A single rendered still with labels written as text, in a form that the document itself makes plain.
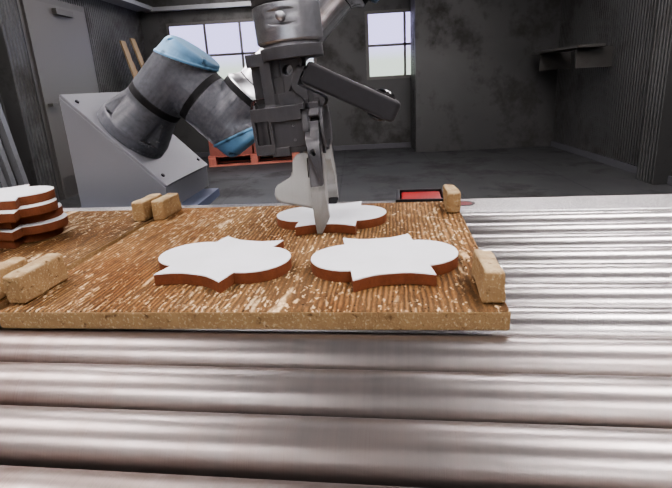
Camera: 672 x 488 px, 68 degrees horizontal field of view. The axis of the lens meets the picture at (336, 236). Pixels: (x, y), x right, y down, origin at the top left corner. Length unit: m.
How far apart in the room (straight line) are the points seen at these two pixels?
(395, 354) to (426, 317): 0.04
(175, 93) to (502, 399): 0.88
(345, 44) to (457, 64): 1.83
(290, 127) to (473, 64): 7.50
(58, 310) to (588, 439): 0.39
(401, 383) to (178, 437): 0.13
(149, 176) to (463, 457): 0.89
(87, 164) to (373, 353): 0.86
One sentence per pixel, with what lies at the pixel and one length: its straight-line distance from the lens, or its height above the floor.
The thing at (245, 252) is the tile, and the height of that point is 0.95.
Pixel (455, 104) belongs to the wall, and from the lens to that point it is 8.00.
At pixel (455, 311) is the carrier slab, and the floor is 0.94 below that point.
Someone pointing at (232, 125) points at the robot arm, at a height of 1.03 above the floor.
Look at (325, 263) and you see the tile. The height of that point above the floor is 0.95.
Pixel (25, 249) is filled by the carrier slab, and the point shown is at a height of 0.94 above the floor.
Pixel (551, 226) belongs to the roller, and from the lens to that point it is 0.67.
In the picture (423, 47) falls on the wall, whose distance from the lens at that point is 7.92.
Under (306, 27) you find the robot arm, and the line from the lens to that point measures 0.58.
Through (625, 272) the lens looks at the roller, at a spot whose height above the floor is 0.92.
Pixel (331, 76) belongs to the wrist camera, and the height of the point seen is 1.11.
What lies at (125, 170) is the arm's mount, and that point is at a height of 0.96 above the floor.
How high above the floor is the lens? 1.10
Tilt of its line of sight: 17 degrees down
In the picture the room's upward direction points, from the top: 3 degrees counter-clockwise
